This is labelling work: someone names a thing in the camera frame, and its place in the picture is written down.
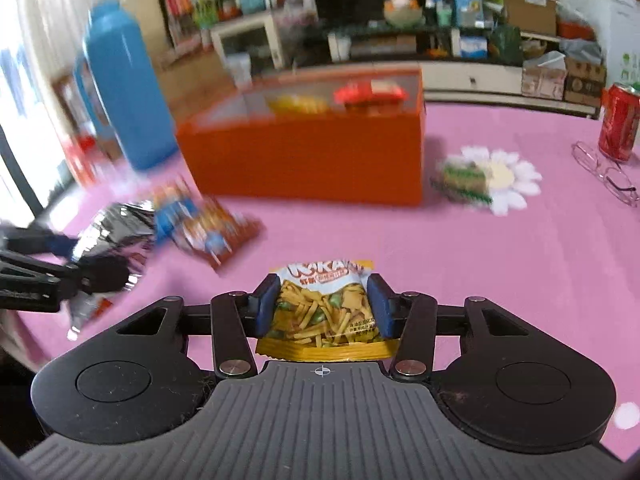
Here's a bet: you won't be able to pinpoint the pink tablecloth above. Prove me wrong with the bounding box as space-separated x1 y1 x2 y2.
0 100 640 462

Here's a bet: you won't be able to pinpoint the blue white carton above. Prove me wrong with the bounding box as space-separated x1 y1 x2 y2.
454 0 484 29

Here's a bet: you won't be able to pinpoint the yellow pea snack packet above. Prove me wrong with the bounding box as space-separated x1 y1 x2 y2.
255 259 404 363

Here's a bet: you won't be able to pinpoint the red box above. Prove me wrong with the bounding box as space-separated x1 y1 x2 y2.
62 135 117 187

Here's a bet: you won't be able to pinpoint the white television stand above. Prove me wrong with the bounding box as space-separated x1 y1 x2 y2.
295 25 602 119

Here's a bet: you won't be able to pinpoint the white printed carton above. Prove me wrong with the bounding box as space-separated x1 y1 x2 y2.
602 0 640 92

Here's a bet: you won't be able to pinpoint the red snack packet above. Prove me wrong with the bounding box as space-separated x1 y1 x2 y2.
333 80 407 111

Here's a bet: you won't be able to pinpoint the orange box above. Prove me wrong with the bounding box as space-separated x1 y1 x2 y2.
175 65 427 207

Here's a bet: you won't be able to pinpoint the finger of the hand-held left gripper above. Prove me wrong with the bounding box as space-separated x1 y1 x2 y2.
0 225 77 267
0 253 132 314

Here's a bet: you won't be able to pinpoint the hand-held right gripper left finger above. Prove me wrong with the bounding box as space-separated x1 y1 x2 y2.
116 274 282 381

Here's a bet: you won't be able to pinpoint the brown cardboard box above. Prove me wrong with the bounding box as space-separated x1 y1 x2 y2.
565 57 607 107

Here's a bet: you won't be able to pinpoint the green trimmed cookie packet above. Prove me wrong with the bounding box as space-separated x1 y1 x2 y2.
432 157 494 207

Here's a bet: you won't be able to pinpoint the bookshelf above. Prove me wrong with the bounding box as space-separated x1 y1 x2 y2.
150 0 316 61

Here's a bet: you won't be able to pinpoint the silver orange snack packet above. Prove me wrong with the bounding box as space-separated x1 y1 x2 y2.
66 200 162 342

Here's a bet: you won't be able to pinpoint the orange blue snack packet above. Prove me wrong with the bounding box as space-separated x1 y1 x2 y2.
175 197 266 274

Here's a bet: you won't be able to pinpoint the yellow black chip bag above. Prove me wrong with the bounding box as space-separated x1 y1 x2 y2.
267 94 332 116

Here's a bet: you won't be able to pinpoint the red soda can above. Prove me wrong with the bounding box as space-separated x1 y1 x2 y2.
598 82 640 163

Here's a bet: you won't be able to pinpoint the eyeglasses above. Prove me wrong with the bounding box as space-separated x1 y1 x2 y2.
571 141 640 209

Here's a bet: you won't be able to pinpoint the silver blue candy packet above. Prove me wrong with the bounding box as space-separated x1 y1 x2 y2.
154 182 201 249

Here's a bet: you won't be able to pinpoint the printed cardboard box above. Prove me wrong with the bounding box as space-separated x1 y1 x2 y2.
521 57 567 100

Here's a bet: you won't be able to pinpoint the blue thermos jug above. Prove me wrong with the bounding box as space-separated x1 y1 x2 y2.
72 0 179 171

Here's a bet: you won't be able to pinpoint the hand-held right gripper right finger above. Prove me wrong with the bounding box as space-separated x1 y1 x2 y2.
367 272 530 382

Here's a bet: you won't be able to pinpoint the fruit bowl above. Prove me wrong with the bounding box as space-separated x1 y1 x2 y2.
384 0 422 27

